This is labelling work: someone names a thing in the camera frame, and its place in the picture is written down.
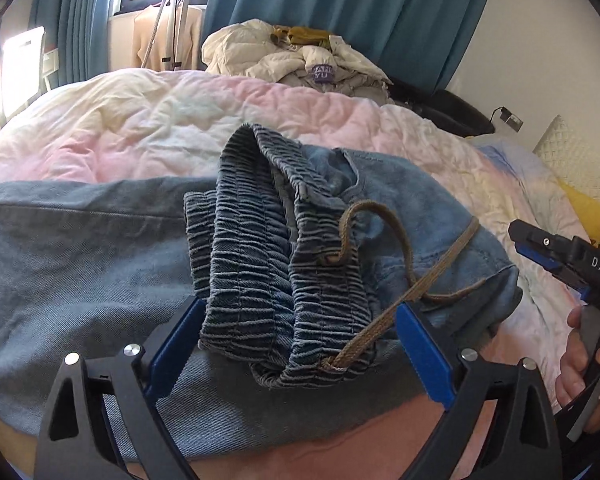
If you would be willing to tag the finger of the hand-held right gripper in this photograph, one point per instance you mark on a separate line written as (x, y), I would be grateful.
(530, 254)
(535, 237)

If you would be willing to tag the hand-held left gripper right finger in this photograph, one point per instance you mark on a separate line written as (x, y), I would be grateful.
(425, 355)

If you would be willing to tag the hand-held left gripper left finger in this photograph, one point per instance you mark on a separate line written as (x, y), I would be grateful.
(175, 345)

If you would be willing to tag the blue denim pants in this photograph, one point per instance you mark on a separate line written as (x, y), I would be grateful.
(55, 270)

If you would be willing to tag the person's right hand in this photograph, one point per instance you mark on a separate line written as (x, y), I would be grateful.
(570, 380)

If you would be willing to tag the yellow pillow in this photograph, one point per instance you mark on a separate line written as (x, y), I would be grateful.
(585, 210)

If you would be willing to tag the white waffle pillow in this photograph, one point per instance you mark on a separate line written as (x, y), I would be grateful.
(575, 155)

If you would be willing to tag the pink and cream quilt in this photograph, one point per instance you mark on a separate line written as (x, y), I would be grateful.
(155, 120)

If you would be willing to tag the wide teal curtain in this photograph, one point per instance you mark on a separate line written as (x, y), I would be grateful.
(380, 10)

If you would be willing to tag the white puffer jacket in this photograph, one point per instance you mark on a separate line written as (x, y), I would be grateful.
(260, 60)

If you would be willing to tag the mustard yellow cloth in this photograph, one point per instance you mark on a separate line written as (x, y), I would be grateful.
(305, 35)

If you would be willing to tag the metal tripod stand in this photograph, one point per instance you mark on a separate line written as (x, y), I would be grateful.
(172, 35)

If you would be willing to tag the beige sweater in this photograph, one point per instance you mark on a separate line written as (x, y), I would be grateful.
(194, 35)

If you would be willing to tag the white chair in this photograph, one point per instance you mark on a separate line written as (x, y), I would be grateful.
(22, 70)

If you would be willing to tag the narrow teal curtain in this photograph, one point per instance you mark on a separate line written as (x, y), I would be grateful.
(70, 10)

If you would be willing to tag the white wall unit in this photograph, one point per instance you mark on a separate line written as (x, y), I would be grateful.
(51, 62)

